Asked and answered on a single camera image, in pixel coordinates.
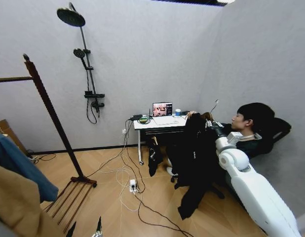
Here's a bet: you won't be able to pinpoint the long white floor cable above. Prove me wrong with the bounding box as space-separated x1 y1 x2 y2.
87 145 143 212

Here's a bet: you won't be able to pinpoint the black hooded garment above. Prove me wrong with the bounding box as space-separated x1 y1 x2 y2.
167 112 218 221

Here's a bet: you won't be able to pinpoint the white folding desk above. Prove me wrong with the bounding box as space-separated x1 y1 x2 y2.
133 114 190 165

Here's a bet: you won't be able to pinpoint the black shower hose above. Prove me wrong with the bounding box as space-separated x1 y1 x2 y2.
85 69 98 125

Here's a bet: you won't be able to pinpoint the small black garment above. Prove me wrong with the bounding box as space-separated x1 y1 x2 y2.
147 142 163 177

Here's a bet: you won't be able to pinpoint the tan coat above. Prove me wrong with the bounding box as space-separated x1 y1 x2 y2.
0 162 68 237

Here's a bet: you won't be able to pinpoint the long black floor cable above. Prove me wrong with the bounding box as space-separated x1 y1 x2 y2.
121 119 202 235

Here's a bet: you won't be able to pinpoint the round black rain shower head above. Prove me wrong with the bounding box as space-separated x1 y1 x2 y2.
56 7 86 27

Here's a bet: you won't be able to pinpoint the white cable with plug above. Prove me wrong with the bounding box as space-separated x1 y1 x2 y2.
208 99 220 114

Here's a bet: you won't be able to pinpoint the open laptop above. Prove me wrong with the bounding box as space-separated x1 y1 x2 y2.
152 102 181 126

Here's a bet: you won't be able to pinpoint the black shower riser pipe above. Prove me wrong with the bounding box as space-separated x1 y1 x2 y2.
68 1 97 94

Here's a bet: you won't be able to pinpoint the black office chair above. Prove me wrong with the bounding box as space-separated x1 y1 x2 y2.
171 102 293 199

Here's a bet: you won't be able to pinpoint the dark wooden coat rack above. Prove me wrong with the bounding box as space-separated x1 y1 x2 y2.
0 53 98 234

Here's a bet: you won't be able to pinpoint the black shower mixer tap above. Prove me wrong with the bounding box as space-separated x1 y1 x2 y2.
83 90 106 112

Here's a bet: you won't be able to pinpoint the person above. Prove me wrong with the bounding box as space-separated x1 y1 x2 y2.
166 102 277 176

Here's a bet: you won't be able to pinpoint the black hand shower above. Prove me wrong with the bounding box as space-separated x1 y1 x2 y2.
73 48 88 70

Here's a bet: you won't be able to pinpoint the tangled cables by skirting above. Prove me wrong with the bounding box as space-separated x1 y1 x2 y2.
28 152 57 164

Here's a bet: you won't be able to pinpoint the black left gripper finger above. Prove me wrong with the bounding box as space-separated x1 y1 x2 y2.
66 221 77 236
93 216 104 237

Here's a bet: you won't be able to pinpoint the black router with antenna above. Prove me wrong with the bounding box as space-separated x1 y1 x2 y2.
129 108 152 121

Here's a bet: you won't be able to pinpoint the blue denim garment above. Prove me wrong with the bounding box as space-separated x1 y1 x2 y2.
0 130 59 203

